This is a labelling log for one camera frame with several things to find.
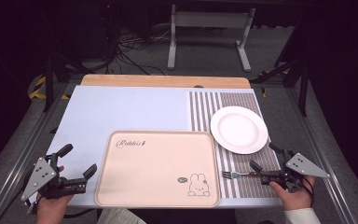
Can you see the person's left hand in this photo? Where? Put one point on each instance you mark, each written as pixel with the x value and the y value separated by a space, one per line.
pixel 51 209

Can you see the person's white sleeve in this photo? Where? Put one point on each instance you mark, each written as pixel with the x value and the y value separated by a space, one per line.
pixel 303 216

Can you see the aluminium frame rail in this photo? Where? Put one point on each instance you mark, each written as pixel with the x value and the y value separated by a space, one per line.
pixel 15 165
pixel 323 161

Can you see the grey striped placemat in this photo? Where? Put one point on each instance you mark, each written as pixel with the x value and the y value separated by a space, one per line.
pixel 245 183

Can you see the yellow black floor tape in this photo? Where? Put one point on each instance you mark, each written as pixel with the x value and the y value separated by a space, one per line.
pixel 35 90

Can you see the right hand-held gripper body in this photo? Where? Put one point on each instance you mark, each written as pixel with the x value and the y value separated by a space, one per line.
pixel 304 166

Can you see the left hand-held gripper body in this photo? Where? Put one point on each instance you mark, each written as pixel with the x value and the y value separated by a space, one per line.
pixel 41 176

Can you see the person's beige trouser leg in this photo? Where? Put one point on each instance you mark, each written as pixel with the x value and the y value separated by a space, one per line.
pixel 118 216

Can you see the white metal stand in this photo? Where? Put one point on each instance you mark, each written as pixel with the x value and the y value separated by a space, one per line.
pixel 209 19

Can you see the white round plate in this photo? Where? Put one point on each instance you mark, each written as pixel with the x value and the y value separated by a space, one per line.
pixel 238 129

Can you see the light blue table mat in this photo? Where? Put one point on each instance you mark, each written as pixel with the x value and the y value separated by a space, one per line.
pixel 127 109

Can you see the person's right hand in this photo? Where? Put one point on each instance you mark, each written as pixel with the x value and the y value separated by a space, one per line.
pixel 293 197

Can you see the black equipment case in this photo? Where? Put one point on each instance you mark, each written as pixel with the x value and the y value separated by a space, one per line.
pixel 101 28

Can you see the black tripod stand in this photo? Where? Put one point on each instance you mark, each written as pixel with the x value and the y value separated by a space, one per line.
pixel 48 81
pixel 303 84

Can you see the beige tray with rabbit print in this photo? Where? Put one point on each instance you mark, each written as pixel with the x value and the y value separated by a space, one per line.
pixel 155 169

